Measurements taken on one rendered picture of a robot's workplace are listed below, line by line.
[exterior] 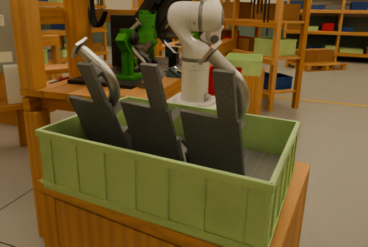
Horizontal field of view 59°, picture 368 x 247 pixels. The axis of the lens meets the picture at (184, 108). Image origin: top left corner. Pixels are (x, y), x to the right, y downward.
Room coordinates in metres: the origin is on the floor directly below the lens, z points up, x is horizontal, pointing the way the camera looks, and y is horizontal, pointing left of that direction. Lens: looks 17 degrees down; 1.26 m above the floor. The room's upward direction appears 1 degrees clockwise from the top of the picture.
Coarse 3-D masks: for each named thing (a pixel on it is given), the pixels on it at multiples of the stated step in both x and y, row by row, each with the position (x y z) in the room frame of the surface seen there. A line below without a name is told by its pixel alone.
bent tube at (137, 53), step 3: (135, 18) 2.05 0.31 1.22; (138, 21) 2.04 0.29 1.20; (135, 24) 2.05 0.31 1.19; (138, 24) 2.04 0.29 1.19; (141, 24) 2.03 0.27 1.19; (132, 27) 2.05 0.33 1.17; (135, 27) 2.05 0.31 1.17; (135, 51) 2.00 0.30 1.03; (138, 51) 2.01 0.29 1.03; (135, 54) 2.00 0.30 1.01; (138, 54) 1.99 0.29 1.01; (138, 57) 1.98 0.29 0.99; (141, 57) 1.98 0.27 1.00; (141, 60) 1.97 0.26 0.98; (144, 60) 1.97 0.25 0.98
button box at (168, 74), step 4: (172, 68) 1.85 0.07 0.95; (176, 68) 1.89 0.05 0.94; (180, 68) 1.93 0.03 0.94; (168, 72) 1.85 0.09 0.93; (172, 72) 1.84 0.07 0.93; (176, 72) 1.84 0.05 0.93; (168, 76) 1.85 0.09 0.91; (172, 76) 1.84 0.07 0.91; (176, 76) 1.84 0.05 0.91; (180, 76) 1.83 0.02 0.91
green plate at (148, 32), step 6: (144, 12) 2.09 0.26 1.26; (150, 12) 2.08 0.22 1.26; (156, 12) 2.07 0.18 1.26; (144, 18) 2.08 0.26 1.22; (150, 18) 2.07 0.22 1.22; (144, 24) 2.07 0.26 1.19; (150, 24) 2.06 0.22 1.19; (138, 30) 2.07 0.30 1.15; (144, 30) 2.06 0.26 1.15; (150, 30) 2.05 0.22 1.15; (156, 30) 2.10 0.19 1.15; (144, 36) 2.05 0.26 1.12; (150, 36) 2.04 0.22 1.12; (156, 36) 2.10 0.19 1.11; (144, 42) 2.04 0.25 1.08
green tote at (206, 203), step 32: (128, 96) 1.15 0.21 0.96; (64, 128) 0.86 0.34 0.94; (256, 128) 0.95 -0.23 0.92; (288, 128) 0.91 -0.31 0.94; (64, 160) 0.75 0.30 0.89; (96, 160) 0.71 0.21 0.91; (128, 160) 0.67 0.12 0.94; (160, 160) 0.63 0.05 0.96; (288, 160) 0.71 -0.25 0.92; (64, 192) 0.76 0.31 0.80; (96, 192) 0.71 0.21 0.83; (128, 192) 0.67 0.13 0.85; (160, 192) 0.63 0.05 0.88; (192, 192) 0.60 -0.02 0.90; (224, 192) 0.57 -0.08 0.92; (256, 192) 0.54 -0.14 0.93; (160, 224) 0.63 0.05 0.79; (192, 224) 0.60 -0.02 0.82; (224, 224) 0.57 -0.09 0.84; (256, 224) 0.54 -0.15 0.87
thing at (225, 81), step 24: (216, 72) 0.64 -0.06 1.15; (216, 96) 0.66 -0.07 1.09; (192, 120) 0.72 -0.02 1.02; (216, 120) 0.68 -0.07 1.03; (240, 120) 0.66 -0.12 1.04; (192, 144) 0.74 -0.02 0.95; (216, 144) 0.70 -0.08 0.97; (240, 144) 0.67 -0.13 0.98; (216, 168) 0.73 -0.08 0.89; (240, 168) 0.69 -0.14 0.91
